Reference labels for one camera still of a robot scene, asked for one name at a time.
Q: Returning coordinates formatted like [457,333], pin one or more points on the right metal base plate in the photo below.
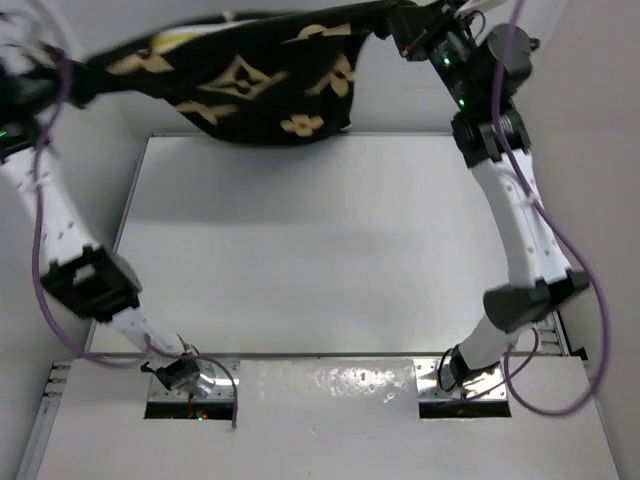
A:
[488,386]

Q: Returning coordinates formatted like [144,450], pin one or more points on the white pillow with yellow edge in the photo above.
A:
[173,37]

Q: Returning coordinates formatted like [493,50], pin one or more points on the metal base plate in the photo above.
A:
[488,386]
[209,383]

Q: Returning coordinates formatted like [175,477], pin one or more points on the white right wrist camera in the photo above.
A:
[470,6]

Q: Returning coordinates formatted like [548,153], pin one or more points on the white front cover board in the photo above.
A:
[329,419]

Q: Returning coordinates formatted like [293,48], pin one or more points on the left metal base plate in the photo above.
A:
[209,383]

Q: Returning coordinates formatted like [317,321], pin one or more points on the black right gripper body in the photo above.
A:
[449,41]

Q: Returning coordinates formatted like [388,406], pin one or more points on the black pillowcase with beige flowers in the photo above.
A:
[281,78]

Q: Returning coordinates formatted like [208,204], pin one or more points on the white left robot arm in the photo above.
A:
[69,264]

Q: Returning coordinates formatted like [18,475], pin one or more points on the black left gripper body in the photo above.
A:
[39,88]

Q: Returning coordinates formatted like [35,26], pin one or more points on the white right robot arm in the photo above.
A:
[482,77]

